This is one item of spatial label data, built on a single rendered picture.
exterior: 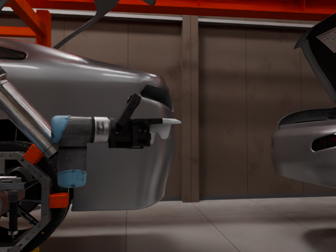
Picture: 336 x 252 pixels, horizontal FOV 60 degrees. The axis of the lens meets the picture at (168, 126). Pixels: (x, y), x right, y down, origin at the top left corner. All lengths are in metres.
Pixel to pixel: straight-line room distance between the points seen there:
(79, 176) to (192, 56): 5.12
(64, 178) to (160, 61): 5.17
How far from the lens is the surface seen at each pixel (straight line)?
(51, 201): 1.75
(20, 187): 1.58
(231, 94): 6.07
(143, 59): 5.86
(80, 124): 0.81
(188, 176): 5.60
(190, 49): 5.83
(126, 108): 0.85
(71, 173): 0.81
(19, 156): 1.77
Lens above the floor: 1.19
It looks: 3 degrees up
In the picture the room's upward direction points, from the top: straight up
